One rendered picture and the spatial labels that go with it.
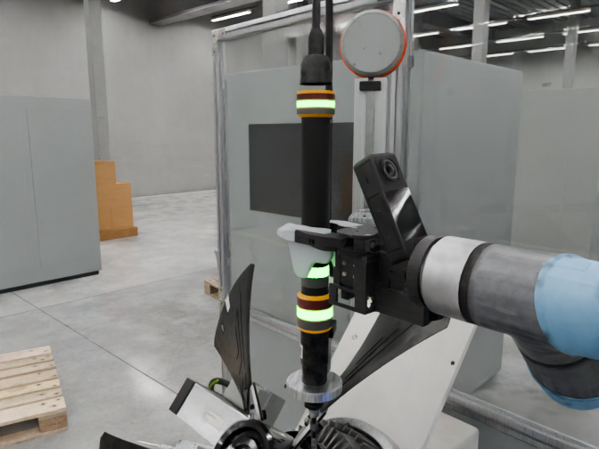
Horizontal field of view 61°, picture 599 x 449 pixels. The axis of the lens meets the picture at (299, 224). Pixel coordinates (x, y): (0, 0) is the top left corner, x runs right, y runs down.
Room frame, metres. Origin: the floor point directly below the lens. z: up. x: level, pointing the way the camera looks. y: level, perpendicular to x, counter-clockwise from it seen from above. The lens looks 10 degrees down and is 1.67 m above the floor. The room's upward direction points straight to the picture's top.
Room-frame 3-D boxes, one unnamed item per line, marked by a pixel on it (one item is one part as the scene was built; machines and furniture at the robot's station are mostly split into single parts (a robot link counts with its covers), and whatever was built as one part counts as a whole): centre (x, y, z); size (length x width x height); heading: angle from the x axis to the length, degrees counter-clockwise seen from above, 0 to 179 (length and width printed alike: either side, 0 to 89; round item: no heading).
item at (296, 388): (0.61, -0.02, 1.40); 0.09 x 0.07 x 0.10; 167
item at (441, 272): (0.47, -0.15, 1.54); 0.08 x 0.05 x 0.08; 132
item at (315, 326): (0.60, -0.02, 1.44); 0.04 x 0.04 x 0.01
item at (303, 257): (0.58, 0.00, 1.53); 0.09 x 0.03 x 0.06; 52
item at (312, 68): (0.60, -0.02, 1.55); 0.04 x 0.04 x 0.46
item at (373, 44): (1.31, -0.18, 1.88); 0.16 x 0.07 x 0.16; 77
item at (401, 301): (0.52, -0.09, 1.53); 0.12 x 0.08 x 0.09; 42
